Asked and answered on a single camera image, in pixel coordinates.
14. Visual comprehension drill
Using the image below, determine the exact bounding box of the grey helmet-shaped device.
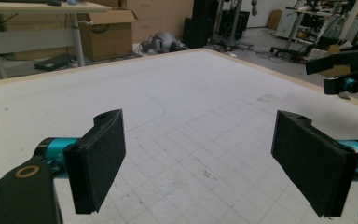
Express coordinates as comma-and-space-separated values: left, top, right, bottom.
140, 32, 188, 54

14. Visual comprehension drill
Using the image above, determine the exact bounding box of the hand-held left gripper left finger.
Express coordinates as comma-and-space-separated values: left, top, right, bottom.
62, 108, 127, 216

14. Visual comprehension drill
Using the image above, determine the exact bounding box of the black flat device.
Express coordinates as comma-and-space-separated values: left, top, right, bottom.
33, 54, 77, 72

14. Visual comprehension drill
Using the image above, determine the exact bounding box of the white grid mat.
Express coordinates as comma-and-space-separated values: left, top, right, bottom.
0, 49, 358, 224

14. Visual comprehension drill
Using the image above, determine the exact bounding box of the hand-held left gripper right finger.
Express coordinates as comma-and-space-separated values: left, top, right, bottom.
270, 109, 358, 218

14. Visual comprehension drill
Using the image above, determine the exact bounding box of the grey rolling stand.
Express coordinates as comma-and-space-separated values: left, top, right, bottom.
211, 0, 255, 50

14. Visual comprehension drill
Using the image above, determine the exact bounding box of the small cardboard box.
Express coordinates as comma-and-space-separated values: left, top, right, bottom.
267, 8, 284, 31

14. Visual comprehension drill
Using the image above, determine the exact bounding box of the white work table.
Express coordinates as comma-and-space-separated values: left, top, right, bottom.
281, 7, 337, 50

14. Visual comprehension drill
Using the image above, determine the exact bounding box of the white-legged desk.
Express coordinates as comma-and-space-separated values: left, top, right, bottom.
0, 0, 112, 80

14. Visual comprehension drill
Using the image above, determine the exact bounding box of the black metal frame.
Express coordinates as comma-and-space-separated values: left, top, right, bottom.
182, 0, 222, 49

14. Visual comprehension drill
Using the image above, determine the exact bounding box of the black cabinet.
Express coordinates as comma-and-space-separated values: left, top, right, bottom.
218, 9, 252, 40

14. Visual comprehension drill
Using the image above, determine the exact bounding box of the large open cardboard box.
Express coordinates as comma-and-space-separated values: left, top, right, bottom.
77, 8, 139, 62

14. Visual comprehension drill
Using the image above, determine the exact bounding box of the black wheeled base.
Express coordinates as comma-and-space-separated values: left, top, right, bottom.
269, 43, 313, 61

